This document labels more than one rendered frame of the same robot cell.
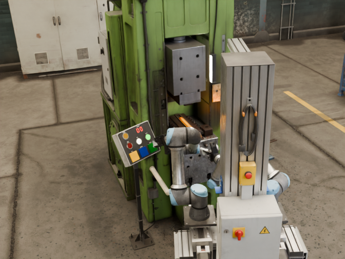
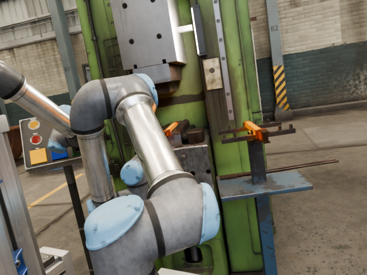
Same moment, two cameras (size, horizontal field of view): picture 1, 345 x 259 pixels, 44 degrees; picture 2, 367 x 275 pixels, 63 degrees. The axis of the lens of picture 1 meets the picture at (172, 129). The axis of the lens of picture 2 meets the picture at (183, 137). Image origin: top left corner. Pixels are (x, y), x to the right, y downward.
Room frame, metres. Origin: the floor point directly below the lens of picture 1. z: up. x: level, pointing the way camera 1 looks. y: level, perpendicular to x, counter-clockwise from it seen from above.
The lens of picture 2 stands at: (2.09, -1.06, 1.26)
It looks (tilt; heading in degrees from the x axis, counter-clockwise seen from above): 11 degrees down; 29
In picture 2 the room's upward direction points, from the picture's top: 10 degrees counter-clockwise
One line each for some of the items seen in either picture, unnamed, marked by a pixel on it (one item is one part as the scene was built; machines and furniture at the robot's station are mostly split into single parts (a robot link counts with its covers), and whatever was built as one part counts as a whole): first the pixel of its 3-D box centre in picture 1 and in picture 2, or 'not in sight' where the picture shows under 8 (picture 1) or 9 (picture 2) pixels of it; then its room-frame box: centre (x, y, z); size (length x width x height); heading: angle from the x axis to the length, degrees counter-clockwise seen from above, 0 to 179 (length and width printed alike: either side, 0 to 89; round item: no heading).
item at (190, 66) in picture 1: (185, 63); (159, 31); (3.67, -0.13, 1.56); 0.42 x 0.39 x 0.40; 20
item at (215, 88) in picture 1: (216, 92); (212, 73); (3.68, -0.42, 1.27); 0.09 x 0.02 x 0.17; 110
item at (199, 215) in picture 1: (199, 208); not in sight; (2.48, -0.17, 0.87); 0.15 x 0.15 x 0.10
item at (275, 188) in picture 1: (270, 191); (122, 236); (2.49, -0.67, 0.98); 0.13 x 0.12 x 0.14; 139
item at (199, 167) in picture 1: (188, 149); (185, 172); (3.68, -0.14, 0.69); 0.56 x 0.38 x 0.45; 20
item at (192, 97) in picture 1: (181, 90); (160, 75); (3.65, -0.09, 1.32); 0.42 x 0.20 x 0.10; 20
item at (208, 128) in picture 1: (206, 130); (196, 135); (3.57, -0.31, 0.95); 0.12 x 0.08 x 0.06; 20
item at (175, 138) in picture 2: (182, 126); (170, 132); (3.65, -0.09, 0.96); 0.42 x 0.20 x 0.09; 20
